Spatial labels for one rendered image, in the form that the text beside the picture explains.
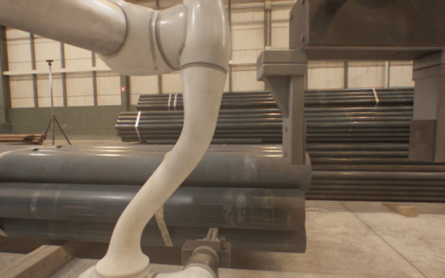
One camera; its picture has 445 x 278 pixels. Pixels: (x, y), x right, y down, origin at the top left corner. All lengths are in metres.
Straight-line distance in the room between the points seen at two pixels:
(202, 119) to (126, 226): 0.26
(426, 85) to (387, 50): 0.06
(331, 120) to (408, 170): 0.69
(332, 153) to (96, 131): 10.29
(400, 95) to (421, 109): 2.69
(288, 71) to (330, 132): 1.97
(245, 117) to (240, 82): 7.41
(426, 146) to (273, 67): 0.17
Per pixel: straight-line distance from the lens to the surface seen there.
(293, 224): 0.91
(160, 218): 0.95
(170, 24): 0.51
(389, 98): 2.89
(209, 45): 0.46
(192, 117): 0.44
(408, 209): 2.13
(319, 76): 9.85
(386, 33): 0.25
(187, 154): 0.44
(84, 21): 0.45
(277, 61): 0.21
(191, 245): 0.69
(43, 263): 1.39
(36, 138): 7.09
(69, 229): 1.29
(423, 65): 0.30
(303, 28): 0.22
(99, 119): 11.20
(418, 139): 0.29
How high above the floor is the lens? 0.69
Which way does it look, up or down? 4 degrees down
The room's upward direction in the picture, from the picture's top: 1 degrees counter-clockwise
